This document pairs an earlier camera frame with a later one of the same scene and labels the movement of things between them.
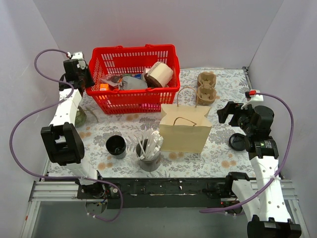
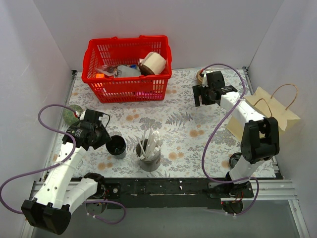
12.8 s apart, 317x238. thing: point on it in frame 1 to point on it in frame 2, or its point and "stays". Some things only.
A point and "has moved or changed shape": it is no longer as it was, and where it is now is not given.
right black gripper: x=234 y=115 to x=199 y=91
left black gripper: x=80 y=81 to x=103 y=135
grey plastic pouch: x=129 y=83 to x=124 y=71
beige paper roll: x=162 y=73 to x=152 y=64
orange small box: x=104 y=87 to x=100 y=75
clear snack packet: x=114 y=80 to x=109 y=70
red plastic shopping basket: x=134 y=80 has moved or changed shape
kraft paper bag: x=184 y=128 to x=267 y=107
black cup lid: x=237 y=142 to x=234 y=159
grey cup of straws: x=148 y=150 stays
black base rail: x=161 y=193 stays
